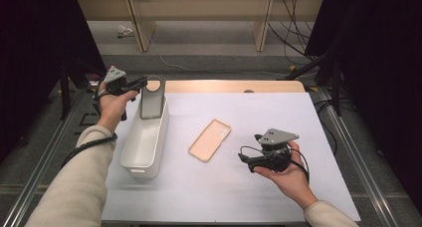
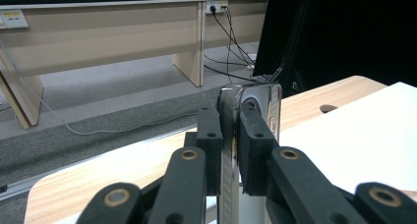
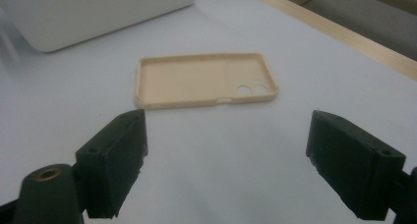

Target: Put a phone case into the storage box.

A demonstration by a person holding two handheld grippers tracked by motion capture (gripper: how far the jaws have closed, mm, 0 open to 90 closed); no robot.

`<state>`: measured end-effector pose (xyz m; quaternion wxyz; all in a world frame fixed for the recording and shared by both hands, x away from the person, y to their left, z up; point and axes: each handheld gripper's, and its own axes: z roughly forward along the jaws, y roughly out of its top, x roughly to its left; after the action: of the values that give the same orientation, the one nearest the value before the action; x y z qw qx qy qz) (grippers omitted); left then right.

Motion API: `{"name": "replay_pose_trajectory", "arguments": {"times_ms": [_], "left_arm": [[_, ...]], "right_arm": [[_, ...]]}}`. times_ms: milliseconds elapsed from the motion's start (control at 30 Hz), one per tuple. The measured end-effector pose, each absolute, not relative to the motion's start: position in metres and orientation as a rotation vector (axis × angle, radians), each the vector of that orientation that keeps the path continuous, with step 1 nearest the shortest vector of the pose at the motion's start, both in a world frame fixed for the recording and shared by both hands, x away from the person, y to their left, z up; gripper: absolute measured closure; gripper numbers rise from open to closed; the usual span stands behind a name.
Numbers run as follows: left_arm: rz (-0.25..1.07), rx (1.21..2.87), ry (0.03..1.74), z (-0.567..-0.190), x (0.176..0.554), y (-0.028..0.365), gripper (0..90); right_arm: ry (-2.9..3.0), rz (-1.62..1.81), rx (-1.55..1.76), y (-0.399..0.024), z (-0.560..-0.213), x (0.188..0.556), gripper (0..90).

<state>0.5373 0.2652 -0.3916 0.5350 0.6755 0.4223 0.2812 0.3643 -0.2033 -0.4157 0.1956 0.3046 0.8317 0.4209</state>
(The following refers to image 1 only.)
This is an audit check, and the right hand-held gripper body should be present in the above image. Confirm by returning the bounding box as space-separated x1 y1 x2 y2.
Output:
250 127 301 174

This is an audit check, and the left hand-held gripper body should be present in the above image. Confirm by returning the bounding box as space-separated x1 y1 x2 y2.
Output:
96 66 140 97

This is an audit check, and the beige phone case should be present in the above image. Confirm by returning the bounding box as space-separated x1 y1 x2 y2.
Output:
188 118 233 164

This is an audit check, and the white plastic storage box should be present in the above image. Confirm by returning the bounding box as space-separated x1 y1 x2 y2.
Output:
119 96 170 180

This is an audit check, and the person's left hand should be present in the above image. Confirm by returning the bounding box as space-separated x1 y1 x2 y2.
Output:
97 82 139 133

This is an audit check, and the person's right hand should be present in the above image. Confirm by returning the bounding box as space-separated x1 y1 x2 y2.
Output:
254 140 319 210

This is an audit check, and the white table mat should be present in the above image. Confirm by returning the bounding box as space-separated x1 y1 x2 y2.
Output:
101 92 362 224

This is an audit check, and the crumpled white paper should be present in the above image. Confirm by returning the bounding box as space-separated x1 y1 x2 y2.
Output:
115 24 134 39

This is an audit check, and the wooden table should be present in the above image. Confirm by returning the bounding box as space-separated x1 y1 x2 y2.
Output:
145 80 307 95

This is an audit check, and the dark curtain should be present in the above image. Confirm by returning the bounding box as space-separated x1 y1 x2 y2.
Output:
304 0 422 206
0 0 107 163

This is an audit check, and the beige wooden shelf unit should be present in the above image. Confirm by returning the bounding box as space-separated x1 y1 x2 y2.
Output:
75 0 325 53

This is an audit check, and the right hand-held gripper cable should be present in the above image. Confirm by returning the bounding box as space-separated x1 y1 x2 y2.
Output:
239 144 311 184

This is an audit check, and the bundle of black cables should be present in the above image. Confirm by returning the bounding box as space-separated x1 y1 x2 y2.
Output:
267 0 320 61

